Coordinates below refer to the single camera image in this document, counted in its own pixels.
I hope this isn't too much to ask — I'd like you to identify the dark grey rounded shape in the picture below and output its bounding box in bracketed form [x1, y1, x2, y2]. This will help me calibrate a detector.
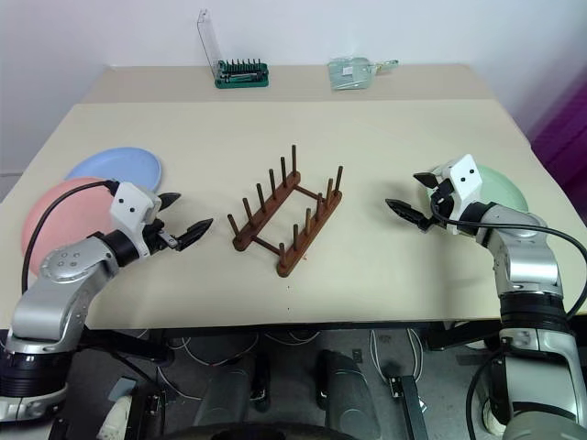
[315, 349, 373, 416]
[194, 366, 259, 427]

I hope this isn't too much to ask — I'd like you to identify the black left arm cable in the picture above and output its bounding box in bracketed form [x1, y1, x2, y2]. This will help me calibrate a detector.
[20, 179, 120, 299]

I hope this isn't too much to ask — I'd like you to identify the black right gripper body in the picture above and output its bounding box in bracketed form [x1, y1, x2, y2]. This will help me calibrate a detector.
[422, 165, 457, 232]

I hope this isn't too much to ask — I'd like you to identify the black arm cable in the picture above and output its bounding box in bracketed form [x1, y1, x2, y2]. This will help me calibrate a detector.
[430, 195, 587, 322]
[20, 179, 120, 299]

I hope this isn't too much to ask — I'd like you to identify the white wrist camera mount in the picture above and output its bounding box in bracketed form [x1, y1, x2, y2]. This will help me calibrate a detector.
[430, 154, 483, 237]
[108, 181, 162, 258]

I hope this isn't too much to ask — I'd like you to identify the black table frame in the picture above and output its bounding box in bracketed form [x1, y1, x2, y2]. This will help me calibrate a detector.
[68, 320, 505, 366]

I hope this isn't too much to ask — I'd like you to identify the white floor cable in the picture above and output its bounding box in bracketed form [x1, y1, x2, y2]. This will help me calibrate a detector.
[369, 327, 426, 381]

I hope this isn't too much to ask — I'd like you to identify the blue plastic plate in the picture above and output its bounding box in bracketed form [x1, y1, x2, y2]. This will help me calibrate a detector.
[63, 146, 165, 194]

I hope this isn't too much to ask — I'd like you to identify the green plastic plate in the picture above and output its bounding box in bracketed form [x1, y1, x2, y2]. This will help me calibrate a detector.
[424, 164, 530, 216]

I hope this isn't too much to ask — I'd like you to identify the brown wooden dish rack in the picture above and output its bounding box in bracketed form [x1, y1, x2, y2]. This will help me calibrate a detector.
[227, 143, 345, 280]

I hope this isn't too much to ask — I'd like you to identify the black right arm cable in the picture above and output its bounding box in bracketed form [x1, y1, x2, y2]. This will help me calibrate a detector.
[430, 195, 587, 322]

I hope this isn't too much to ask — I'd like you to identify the purple fabric object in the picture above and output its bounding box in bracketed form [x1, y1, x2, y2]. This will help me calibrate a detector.
[525, 77, 587, 213]

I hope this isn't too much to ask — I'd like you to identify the green screwdriver bit set case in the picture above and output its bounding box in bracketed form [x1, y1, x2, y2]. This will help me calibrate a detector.
[196, 8, 271, 91]

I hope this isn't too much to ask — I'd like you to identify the red plastic plate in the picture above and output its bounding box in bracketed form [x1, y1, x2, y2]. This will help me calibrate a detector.
[20, 176, 121, 279]

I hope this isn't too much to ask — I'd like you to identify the clear plastic packet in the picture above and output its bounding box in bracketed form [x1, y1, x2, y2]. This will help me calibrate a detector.
[327, 55, 401, 94]

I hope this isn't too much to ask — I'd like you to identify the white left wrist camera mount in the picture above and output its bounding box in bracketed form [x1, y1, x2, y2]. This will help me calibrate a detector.
[108, 181, 162, 258]

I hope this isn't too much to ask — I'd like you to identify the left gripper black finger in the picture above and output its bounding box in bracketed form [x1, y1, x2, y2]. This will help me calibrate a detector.
[175, 218, 216, 252]
[158, 192, 183, 214]

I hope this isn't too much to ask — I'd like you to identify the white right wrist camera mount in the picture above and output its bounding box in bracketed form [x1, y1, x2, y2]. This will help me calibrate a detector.
[430, 154, 483, 237]

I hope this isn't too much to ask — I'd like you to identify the black metal bracket bar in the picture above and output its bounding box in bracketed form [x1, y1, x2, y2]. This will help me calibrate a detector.
[388, 374, 430, 440]

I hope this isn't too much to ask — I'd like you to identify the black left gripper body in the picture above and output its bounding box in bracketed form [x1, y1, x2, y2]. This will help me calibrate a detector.
[142, 201, 181, 256]

